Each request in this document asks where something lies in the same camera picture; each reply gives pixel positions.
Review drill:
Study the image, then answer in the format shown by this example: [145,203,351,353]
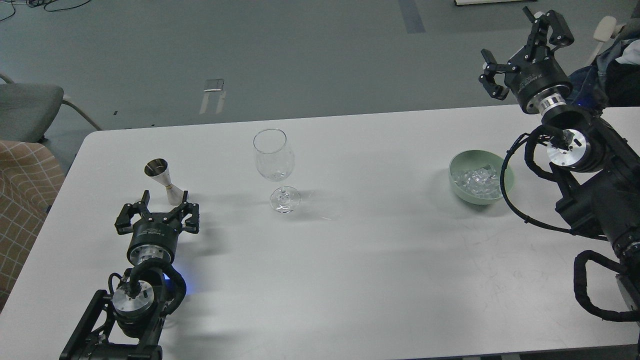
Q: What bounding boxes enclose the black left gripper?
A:
[114,190,201,265]

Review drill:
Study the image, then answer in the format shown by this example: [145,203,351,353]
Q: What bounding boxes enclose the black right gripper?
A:
[478,6,575,115]

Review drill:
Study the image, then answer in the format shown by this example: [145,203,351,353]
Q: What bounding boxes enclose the steel double jigger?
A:
[143,158,186,207]

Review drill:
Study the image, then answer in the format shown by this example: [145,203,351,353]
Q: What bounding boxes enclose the clear ice cubes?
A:
[451,164,502,199]

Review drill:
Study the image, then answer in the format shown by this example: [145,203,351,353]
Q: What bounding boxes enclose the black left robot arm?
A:
[59,191,200,360]

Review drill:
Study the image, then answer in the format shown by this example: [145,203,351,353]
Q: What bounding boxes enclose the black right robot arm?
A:
[478,7,640,322]

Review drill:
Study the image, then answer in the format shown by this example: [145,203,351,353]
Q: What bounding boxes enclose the clear wine glass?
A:
[253,129,301,214]

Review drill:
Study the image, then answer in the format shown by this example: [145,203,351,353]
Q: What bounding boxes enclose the grey office chair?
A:
[585,16,627,66]

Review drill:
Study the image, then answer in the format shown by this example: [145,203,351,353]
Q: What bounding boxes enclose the person in white shirt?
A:
[567,38,640,111]

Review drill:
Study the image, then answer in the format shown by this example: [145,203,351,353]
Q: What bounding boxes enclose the green bowl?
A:
[447,149,515,206]

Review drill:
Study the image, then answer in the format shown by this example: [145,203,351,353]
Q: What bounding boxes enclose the metal floor plate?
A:
[199,78,227,115]

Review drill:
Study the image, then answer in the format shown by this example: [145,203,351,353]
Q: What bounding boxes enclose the grey chair left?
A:
[0,72,103,143]

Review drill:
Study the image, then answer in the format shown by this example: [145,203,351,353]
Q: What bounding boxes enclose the black floor cables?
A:
[0,0,93,22]

